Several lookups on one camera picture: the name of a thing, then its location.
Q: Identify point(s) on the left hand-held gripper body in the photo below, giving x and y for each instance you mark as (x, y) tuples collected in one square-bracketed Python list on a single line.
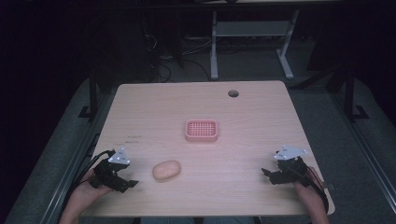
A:
[(107, 171)]

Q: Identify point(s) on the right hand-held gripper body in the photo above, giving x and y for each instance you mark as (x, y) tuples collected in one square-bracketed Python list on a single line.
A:
[(291, 166)]

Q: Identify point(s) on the peach oval soap bar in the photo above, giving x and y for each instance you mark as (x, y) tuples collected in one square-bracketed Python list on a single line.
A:
[(166, 170)]

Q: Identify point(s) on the pink slotted soap dish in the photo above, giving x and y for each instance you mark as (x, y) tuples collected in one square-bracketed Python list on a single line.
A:
[(201, 130)]

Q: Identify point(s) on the person's left hand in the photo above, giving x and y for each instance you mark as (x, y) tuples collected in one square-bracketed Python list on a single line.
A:
[(85, 194)]

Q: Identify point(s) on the person's right hand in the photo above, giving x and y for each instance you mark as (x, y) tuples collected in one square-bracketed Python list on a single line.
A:
[(306, 194)]

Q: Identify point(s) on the black metal stand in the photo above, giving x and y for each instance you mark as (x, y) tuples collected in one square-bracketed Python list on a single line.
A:
[(350, 93), (92, 93)]

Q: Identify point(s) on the white metal stand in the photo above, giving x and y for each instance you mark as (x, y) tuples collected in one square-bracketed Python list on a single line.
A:
[(253, 28)]

